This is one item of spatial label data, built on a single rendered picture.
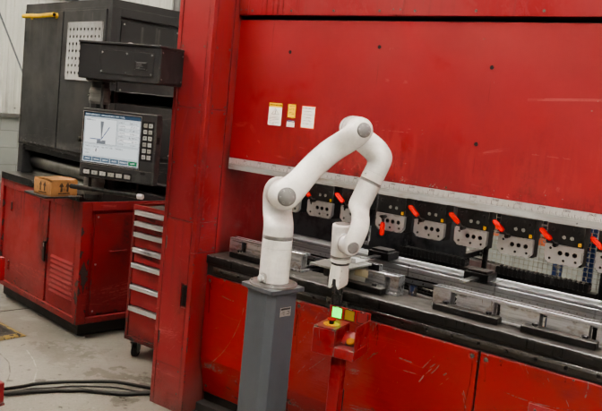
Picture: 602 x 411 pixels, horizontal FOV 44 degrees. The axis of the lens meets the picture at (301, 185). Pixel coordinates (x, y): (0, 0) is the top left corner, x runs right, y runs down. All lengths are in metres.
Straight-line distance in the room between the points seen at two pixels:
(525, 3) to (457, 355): 1.50
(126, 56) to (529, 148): 2.03
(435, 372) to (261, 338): 0.84
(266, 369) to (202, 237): 1.22
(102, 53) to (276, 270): 1.67
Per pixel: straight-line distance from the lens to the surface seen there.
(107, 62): 4.00
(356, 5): 3.63
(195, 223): 3.95
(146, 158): 3.83
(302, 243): 4.11
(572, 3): 3.20
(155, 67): 3.85
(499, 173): 3.25
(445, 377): 3.36
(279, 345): 2.97
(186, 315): 4.07
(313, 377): 3.73
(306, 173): 2.86
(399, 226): 3.46
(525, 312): 3.29
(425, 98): 3.41
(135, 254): 4.87
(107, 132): 3.96
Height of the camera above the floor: 1.70
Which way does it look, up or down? 6 degrees down
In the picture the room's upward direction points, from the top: 6 degrees clockwise
